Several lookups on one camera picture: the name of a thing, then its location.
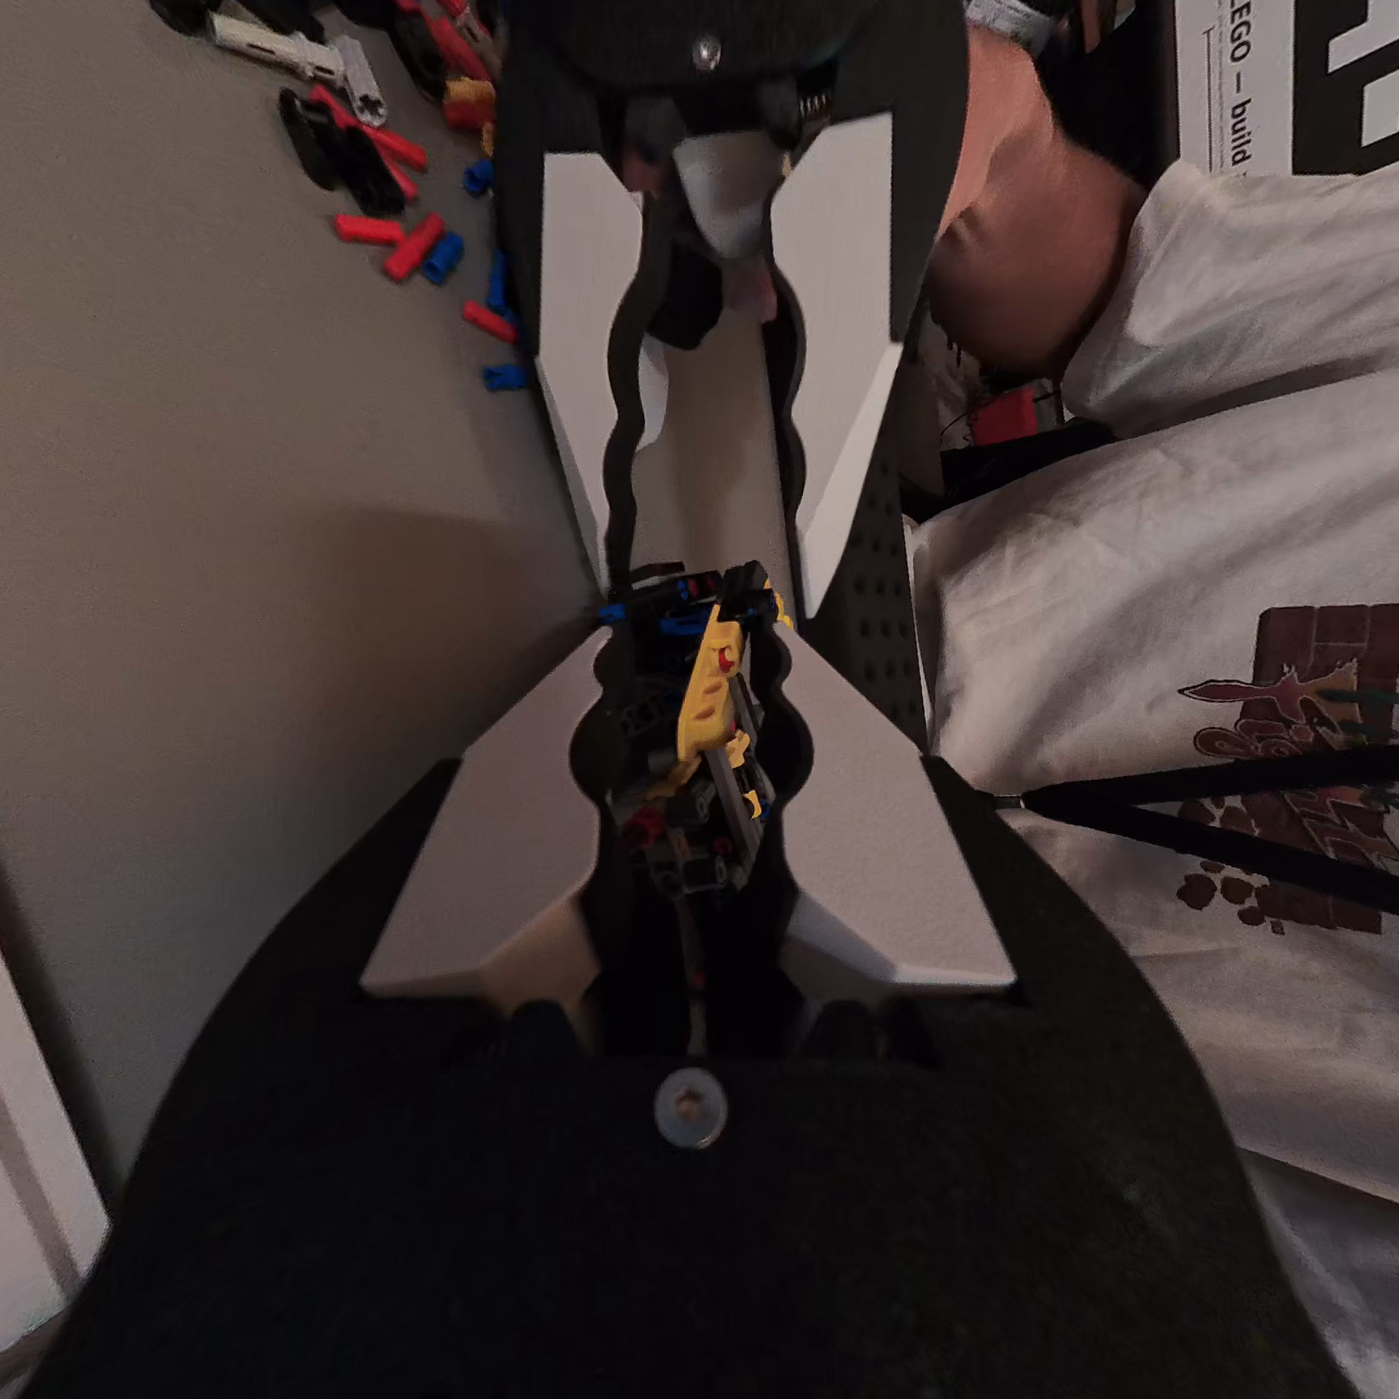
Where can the pile of red blue lego pins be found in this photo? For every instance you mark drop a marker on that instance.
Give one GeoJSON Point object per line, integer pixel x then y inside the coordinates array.
{"type": "Point", "coordinates": [373, 229]}

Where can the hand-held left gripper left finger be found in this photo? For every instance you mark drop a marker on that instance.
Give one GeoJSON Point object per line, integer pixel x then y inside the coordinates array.
{"type": "Point", "coordinates": [491, 865]}

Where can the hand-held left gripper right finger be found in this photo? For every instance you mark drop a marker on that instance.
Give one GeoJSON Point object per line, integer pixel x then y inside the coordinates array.
{"type": "Point", "coordinates": [886, 865]}

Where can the white printed t-shirt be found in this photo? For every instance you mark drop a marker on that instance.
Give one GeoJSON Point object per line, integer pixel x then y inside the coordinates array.
{"type": "Point", "coordinates": [1149, 547]}

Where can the person's right forearm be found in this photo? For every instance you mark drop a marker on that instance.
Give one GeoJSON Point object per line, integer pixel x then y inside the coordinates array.
{"type": "Point", "coordinates": [1028, 219]}

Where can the grey black lego chassis assembly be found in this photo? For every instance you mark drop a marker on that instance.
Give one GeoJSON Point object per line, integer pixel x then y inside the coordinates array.
{"type": "Point", "coordinates": [701, 811]}

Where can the black white printed sign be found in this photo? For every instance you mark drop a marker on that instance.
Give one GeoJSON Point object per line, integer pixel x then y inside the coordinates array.
{"type": "Point", "coordinates": [1237, 86]}

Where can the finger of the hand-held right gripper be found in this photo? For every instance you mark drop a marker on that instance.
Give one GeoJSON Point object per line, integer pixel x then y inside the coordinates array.
{"type": "Point", "coordinates": [574, 329]}
{"type": "Point", "coordinates": [848, 329]}

